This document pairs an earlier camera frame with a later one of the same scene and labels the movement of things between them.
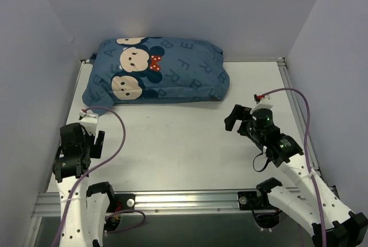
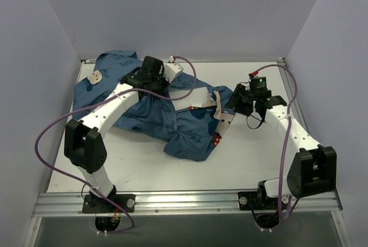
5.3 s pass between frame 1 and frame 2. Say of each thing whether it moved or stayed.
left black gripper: moved
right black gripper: moved
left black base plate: stayed
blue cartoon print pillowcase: moved
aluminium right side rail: stayed
